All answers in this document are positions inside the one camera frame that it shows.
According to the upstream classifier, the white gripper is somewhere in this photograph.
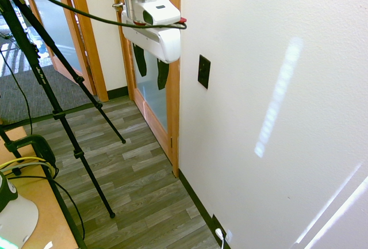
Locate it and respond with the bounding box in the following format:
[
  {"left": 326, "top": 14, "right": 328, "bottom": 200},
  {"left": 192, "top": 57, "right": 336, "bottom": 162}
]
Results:
[{"left": 121, "top": 11, "right": 182, "bottom": 90}]

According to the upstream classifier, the wooden door with glass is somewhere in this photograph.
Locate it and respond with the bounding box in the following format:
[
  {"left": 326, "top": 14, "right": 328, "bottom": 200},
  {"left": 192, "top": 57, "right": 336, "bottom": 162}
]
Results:
[{"left": 113, "top": 0, "right": 182, "bottom": 178}]

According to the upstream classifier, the wooden framed glass panel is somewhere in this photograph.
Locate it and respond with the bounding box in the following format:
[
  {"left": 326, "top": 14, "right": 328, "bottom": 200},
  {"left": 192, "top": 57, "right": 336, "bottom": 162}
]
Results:
[{"left": 17, "top": 0, "right": 98, "bottom": 95}]

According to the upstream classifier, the grey carpet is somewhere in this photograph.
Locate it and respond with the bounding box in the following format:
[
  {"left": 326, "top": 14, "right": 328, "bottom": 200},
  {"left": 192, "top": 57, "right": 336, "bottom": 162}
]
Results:
[{"left": 0, "top": 64, "right": 95, "bottom": 126}]

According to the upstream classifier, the black clamp on table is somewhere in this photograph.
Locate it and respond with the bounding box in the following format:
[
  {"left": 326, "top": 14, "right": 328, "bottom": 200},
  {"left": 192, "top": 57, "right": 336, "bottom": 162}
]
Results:
[{"left": 5, "top": 135, "right": 57, "bottom": 172}]

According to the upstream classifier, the black baseboard strip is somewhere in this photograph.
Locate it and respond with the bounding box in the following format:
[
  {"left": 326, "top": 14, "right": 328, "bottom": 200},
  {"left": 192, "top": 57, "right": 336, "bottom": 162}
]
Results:
[{"left": 178, "top": 168, "right": 231, "bottom": 249}]

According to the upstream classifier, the white plug in outlet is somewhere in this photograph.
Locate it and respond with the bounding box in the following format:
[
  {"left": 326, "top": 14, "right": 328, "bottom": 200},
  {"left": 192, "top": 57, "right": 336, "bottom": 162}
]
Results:
[{"left": 214, "top": 228, "right": 228, "bottom": 249}]

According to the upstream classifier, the black wall light switch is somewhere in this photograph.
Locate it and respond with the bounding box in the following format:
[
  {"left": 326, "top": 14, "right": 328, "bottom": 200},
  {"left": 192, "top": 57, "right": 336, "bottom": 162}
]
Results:
[{"left": 197, "top": 54, "right": 211, "bottom": 90}]

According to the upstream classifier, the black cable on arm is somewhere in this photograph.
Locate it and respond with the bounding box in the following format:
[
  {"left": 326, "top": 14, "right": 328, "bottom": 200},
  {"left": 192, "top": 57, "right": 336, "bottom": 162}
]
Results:
[{"left": 10, "top": 0, "right": 187, "bottom": 30}]

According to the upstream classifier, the black camera tripod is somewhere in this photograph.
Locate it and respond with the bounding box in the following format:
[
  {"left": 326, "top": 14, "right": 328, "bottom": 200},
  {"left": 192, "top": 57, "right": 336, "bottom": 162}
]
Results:
[{"left": 0, "top": 0, "right": 127, "bottom": 249}]

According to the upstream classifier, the yellow cable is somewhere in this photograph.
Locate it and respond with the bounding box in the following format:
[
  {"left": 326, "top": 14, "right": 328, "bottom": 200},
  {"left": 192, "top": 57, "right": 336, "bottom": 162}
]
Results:
[{"left": 0, "top": 157, "right": 55, "bottom": 175}]

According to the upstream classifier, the thin black cable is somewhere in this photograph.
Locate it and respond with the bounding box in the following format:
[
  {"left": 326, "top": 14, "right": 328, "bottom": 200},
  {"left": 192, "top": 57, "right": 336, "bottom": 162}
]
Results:
[{"left": 11, "top": 174, "right": 86, "bottom": 240}]

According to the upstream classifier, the grey cable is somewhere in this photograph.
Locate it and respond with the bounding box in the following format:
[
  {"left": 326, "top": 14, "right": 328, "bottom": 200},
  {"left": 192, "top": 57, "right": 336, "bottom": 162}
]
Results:
[{"left": 0, "top": 161, "right": 54, "bottom": 178}]

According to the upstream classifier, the black wall outlet plate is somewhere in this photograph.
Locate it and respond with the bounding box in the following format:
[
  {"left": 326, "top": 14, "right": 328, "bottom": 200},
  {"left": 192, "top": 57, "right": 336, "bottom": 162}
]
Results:
[{"left": 211, "top": 213, "right": 233, "bottom": 246}]

